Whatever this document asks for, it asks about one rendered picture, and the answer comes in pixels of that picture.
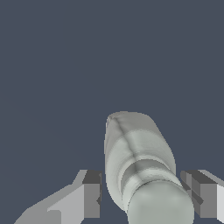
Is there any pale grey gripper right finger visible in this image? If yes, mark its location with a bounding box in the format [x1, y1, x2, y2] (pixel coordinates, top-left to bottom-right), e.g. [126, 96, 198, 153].
[179, 169, 224, 224]

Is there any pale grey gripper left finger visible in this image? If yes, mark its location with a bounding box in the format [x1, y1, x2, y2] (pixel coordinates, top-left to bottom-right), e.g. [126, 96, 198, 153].
[13, 169, 103, 224]

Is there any pale grey-green bottle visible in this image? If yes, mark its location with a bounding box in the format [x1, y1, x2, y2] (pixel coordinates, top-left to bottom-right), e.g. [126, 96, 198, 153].
[103, 110, 195, 224]

